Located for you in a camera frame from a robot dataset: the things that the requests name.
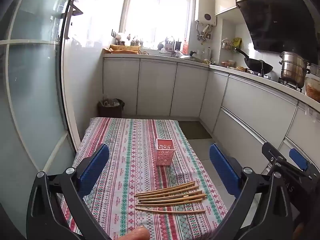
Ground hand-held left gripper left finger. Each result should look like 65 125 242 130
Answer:
26 144 110 240

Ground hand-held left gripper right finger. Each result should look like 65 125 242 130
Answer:
209 143 293 240

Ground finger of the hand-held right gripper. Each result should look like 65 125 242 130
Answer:
289 148 317 178
262 142 287 167

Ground pile of bamboo chopsticks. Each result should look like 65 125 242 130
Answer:
134 181 207 215

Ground pink perforated utensil holder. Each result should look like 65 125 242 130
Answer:
155 138 175 168

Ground person's left hand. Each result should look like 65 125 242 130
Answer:
117 226 151 240

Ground patterned tablecloth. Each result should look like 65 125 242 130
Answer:
60 117 228 240

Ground dark floor mat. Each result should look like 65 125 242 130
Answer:
176 121 212 140

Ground black trash bin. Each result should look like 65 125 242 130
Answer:
97 97 125 118

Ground glass bowl with red food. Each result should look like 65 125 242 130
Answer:
304 77 320 103

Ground gas stove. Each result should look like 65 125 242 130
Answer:
247 70 305 92

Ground steel steamer pot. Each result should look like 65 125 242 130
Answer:
279 52 312 88

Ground black wok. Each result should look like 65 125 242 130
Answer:
234 48 274 75

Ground frosted glass door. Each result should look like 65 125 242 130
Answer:
0 0 83 233

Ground white kitchen cabinets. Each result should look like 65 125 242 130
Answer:
102 50 320 188

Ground pot lid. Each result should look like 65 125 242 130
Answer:
179 51 203 62

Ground yellow cloth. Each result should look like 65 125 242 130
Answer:
104 44 139 55

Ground black range hood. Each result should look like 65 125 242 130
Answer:
236 0 320 65

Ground row of small jars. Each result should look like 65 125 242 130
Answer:
116 32 144 47

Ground water heater pipes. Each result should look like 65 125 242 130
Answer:
196 25 213 42

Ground knife rack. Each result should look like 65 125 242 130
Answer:
164 36 175 52

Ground white gas water heater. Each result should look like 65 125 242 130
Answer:
194 0 217 28

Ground kitchen window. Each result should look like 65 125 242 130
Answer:
120 0 194 49

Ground metal door handle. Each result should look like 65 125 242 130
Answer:
59 0 83 40

